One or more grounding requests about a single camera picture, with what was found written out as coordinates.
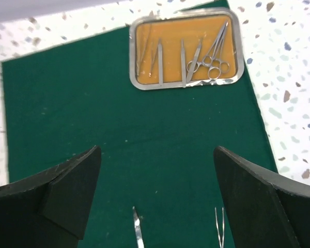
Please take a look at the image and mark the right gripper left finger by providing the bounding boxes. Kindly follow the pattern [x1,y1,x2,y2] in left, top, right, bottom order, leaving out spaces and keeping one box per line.
[0,146,101,248]

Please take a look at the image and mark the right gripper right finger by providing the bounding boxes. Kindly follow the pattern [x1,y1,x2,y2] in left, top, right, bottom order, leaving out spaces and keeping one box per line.
[213,146,310,247]

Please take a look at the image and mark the steel tweezers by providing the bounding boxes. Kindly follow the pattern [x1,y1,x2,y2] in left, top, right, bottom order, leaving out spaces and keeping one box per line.
[214,207,225,248]

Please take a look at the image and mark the steel surgical scissors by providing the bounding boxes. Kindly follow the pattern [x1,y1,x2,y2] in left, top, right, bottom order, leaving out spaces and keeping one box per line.
[132,206,145,248]

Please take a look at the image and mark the green surgical drape cloth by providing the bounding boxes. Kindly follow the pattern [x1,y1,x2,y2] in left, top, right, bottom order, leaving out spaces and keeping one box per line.
[1,0,278,248]

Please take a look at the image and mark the steel instrument tray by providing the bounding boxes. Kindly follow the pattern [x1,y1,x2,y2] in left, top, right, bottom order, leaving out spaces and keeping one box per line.
[129,7,246,91]

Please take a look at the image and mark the steel hemostat forceps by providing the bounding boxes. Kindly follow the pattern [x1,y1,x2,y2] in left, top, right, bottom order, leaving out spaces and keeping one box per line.
[195,21,230,80]

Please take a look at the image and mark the yellow tray liner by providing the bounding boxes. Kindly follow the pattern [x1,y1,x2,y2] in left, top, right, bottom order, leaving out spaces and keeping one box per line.
[134,14,236,85]

